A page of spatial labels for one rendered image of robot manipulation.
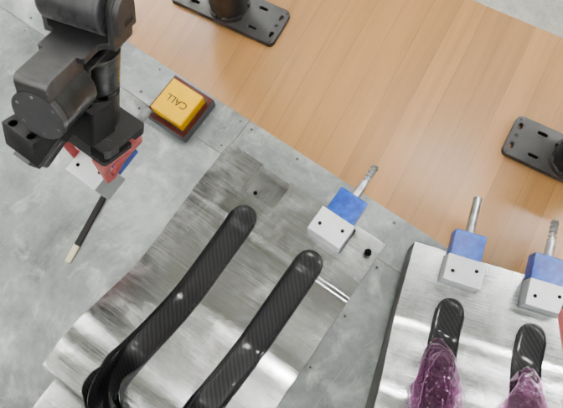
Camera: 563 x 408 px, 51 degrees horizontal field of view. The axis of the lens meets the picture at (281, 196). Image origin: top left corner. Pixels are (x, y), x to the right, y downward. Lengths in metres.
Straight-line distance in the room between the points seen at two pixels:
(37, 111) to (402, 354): 0.52
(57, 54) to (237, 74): 0.43
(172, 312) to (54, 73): 0.35
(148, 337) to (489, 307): 0.45
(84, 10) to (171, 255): 0.36
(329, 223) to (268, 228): 0.09
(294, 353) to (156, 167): 0.37
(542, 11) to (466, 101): 1.17
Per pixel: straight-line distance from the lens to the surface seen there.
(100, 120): 0.67
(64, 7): 0.61
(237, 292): 0.78
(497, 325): 0.84
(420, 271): 0.82
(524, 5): 2.12
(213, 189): 0.81
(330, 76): 0.97
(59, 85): 0.59
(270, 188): 0.83
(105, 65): 0.64
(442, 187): 0.92
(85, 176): 0.79
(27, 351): 0.95
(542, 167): 0.96
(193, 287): 0.80
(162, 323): 0.78
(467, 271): 0.81
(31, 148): 0.64
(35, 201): 0.98
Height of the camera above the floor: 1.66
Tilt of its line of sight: 73 degrees down
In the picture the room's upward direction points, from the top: 8 degrees counter-clockwise
